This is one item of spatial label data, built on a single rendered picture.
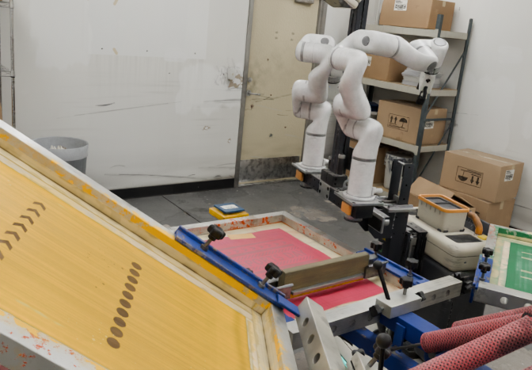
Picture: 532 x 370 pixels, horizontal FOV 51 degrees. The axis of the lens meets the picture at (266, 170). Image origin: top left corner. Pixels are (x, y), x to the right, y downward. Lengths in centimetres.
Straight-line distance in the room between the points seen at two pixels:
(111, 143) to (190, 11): 143
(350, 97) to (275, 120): 423
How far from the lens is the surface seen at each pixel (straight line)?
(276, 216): 238
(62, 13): 507
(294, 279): 174
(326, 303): 179
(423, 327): 159
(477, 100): 599
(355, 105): 210
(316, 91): 245
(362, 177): 220
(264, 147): 627
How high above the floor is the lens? 178
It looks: 15 degrees down
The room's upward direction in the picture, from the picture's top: 6 degrees clockwise
